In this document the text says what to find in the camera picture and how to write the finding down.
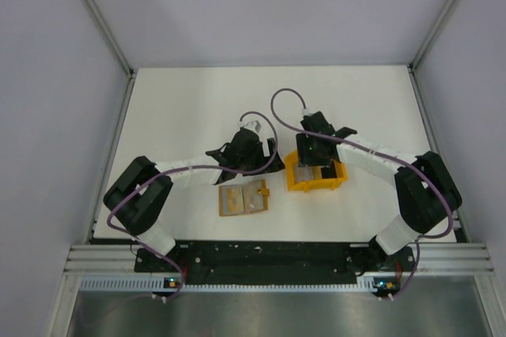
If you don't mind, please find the yellow plastic bin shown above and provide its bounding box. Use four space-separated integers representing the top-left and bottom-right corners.
284 150 348 192

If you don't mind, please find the silver VIP card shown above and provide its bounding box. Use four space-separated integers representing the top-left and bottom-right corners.
294 167 314 183

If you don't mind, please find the gold VIP card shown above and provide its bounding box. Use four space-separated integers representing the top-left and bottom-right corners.
244 185 264 212

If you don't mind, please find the orange leather card holder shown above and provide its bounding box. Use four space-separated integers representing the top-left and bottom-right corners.
219 179 270 217

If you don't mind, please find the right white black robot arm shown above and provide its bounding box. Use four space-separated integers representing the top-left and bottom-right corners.
296 111 463 271

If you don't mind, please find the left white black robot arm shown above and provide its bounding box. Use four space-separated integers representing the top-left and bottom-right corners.
103 127 285 271

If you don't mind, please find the black card in bin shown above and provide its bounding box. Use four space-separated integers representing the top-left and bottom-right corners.
320 166 337 180

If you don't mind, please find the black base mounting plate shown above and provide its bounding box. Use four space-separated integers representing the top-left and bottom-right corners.
134 240 414 285

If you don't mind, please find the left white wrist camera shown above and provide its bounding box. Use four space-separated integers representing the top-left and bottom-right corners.
238 119 262 134

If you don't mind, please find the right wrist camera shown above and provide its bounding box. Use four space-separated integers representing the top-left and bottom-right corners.
301 108 314 116

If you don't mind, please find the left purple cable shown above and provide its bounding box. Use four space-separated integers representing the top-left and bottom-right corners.
108 112 278 302

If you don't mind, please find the purple cable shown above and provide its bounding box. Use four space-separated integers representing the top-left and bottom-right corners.
270 89 455 301
108 112 278 302

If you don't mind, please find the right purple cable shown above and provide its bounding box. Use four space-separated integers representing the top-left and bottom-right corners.
270 89 455 301

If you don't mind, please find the aluminium front rail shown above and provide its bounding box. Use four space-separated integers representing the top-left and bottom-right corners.
64 240 494 275

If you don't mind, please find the white slotted cable duct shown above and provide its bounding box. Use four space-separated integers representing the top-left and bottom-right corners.
79 275 394 293

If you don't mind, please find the right aluminium frame post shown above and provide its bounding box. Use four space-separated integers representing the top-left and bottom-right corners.
406 0 485 71

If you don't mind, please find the aluminium frame post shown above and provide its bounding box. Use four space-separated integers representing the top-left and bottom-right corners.
59 0 138 77
406 0 485 71

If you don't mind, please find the left aluminium frame post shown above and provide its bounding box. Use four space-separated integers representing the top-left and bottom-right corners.
59 0 138 77

